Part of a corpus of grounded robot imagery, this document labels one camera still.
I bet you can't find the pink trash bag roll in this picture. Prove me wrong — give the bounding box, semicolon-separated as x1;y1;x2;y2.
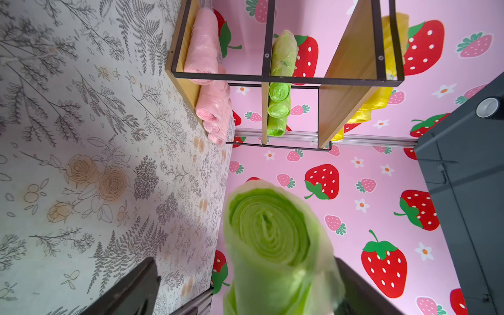
184;7;222;74
196;81;230;123
203;116;233;137
207;133;227;148

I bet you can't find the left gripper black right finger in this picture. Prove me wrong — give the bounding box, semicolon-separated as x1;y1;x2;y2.
334;257;403;315

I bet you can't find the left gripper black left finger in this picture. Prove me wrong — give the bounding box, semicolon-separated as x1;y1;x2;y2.
82;257;161;315

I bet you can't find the green trash bag roll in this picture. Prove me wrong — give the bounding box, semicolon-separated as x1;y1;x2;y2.
269;82;291;102
270;30;298;77
266;99;291;137
222;180;345;314

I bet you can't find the aluminium rail frame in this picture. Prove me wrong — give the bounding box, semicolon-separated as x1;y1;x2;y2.
171;287;213;315

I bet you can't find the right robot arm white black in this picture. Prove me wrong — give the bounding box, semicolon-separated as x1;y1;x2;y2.
416;76;503;314

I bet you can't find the yellow trash bag roll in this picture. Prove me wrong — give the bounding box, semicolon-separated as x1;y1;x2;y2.
360;87;394;111
332;128;345;141
379;12;410;80
347;108;372;124

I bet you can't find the wooden shelf black metal frame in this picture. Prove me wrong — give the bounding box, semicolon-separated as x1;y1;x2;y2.
165;0;406;152

